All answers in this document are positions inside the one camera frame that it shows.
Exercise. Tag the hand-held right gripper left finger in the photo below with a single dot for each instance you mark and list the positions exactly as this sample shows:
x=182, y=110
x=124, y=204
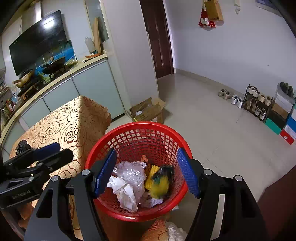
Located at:
x=105, y=173

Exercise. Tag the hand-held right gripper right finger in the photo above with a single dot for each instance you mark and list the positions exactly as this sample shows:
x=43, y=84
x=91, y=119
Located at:
x=188, y=173

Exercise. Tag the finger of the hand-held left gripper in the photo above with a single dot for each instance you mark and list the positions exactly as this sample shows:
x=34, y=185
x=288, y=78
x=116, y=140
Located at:
x=57, y=157
x=46, y=149

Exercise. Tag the black plastic bag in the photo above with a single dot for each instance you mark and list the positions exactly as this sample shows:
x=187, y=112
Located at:
x=22, y=147

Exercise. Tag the white paper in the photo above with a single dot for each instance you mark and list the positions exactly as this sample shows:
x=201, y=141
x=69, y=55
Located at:
x=123, y=192

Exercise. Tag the clear plastic bag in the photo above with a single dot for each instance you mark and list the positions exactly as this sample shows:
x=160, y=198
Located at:
x=133, y=173

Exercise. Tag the yellow green wrapper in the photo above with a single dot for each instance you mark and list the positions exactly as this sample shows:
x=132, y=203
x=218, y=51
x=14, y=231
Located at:
x=163, y=185

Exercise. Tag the white printed wrapper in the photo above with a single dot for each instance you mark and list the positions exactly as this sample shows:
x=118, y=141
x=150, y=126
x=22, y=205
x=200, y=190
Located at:
x=151, y=202

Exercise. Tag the red plastic mesh basket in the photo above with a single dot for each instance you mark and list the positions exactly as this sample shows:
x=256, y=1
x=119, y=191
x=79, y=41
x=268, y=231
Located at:
x=138, y=139

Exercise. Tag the orange peel piece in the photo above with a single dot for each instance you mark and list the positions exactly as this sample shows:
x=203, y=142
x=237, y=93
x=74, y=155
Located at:
x=144, y=158

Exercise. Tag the metal spice rack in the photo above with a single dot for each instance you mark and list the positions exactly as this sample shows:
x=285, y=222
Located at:
x=7, y=104

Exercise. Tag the white plastic bag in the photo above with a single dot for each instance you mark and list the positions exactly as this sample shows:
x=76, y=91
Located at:
x=175, y=233

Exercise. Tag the black gas stove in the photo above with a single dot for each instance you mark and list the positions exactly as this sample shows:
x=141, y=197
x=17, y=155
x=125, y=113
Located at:
x=32, y=87

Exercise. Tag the open cardboard box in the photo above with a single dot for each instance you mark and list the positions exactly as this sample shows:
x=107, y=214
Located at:
x=148, y=113

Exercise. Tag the pale green lower cabinets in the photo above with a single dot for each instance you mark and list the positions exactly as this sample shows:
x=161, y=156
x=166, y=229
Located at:
x=87, y=88

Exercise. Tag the tan cooking pot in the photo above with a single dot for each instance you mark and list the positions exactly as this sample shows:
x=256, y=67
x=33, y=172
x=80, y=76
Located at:
x=23, y=78

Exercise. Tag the beige kitchen countertop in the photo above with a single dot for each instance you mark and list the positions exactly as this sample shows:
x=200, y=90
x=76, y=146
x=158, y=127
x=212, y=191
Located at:
x=69, y=71

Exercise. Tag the black wok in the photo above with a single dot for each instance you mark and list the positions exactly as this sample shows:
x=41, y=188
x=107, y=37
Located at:
x=54, y=64

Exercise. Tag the white shoe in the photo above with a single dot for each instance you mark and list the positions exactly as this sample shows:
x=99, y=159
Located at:
x=240, y=102
x=234, y=99

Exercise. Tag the dark shoe rack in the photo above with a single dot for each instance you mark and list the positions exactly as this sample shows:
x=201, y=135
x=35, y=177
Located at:
x=247, y=97

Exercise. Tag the blue patterned splash guard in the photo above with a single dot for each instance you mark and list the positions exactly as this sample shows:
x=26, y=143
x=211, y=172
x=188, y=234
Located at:
x=67, y=49

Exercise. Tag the orange green kitchen tool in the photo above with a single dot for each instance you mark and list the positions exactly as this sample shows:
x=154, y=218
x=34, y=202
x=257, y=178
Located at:
x=92, y=55

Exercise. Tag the group of assorted shoes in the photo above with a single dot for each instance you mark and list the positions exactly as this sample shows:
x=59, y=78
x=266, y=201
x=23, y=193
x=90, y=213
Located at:
x=255, y=92

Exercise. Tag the black range hood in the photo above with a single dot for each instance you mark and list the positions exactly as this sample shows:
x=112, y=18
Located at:
x=37, y=44

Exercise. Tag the translucent plastic bottle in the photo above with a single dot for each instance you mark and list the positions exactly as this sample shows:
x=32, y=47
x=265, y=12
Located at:
x=89, y=45

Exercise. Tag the stack of shoe boxes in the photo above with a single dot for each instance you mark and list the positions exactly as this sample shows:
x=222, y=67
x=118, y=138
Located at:
x=281, y=109

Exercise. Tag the wooden cutting board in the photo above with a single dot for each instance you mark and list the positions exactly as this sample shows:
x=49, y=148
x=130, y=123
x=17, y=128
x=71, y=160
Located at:
x=96, y=34

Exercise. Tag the dark green shoe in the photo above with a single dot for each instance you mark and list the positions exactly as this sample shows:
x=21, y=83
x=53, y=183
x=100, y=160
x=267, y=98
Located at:
x=284, y=86
x=291, y=90

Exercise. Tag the frosted glass window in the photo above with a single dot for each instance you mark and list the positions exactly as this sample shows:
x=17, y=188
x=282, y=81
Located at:
x=96, y=18

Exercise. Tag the dark wooden door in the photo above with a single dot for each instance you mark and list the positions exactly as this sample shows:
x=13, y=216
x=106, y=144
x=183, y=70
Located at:
x=157, y=37

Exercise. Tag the red hanging decoration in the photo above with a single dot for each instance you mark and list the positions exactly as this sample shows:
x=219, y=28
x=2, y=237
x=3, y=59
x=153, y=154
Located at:
x=205, y=22

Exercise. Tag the brown paper bag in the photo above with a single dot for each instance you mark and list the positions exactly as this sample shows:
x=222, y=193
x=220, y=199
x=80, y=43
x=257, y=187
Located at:
x=214, y=9

